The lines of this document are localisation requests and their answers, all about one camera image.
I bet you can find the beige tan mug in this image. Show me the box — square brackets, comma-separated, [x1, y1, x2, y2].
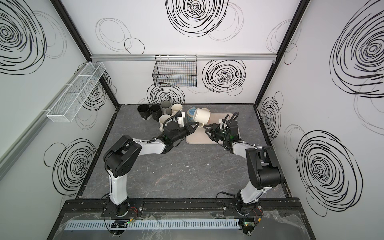
[159, 115, 171, 132]

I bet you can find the grey mug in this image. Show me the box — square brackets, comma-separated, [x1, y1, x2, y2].
[161, 101, 172, 116]

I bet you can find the cream white mug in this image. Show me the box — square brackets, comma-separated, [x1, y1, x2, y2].
[193, 108, 211, 128]

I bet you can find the white black mug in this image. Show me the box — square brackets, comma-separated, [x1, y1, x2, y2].
[137, 104, 151, 121]

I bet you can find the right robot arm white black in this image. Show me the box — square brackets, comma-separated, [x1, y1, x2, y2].
[204, 120, 283, 215]

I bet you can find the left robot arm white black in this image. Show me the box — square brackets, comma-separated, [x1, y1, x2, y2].
[103, 111, 200, 217]

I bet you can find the blue butterfly mug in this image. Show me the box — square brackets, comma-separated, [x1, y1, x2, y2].
[187, 107, 197, 123]

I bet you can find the beige plastic tray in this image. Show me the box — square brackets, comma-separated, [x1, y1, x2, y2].
[186, 113, 227, 145]

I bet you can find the black wire hanging basket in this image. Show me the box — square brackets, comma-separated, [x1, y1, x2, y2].
[152, 54, 198, 88]

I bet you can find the aluminium wall rail back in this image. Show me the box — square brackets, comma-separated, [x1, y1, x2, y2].
[91, 53, 277, 62]

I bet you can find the aluminium wall rail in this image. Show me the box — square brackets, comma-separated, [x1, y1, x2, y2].
[1, 62, 89, 180]
[91, 53, 277, 62]

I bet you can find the white wire shelf basket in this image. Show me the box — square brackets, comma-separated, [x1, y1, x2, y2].
[46, 62, 106, 123]

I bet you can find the white slotted cable duct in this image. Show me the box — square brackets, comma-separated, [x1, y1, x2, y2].
[64, 219, 241, 231]

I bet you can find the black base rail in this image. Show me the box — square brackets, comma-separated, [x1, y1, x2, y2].
[59, 198, 303, 218]

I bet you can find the black corner frame post right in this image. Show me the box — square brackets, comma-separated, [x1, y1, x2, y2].
[254, 0, 310, 108]

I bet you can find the black corner frame post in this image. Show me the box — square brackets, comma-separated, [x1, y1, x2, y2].
[254, 0, 310, 108]
[50, 0, 120, 109]

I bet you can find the aluminium wall rail left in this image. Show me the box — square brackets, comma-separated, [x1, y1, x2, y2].
[1, 62, 89, 180]

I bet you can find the black corner frame post left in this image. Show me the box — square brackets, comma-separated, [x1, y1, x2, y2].
[50, 0, 120, 109]

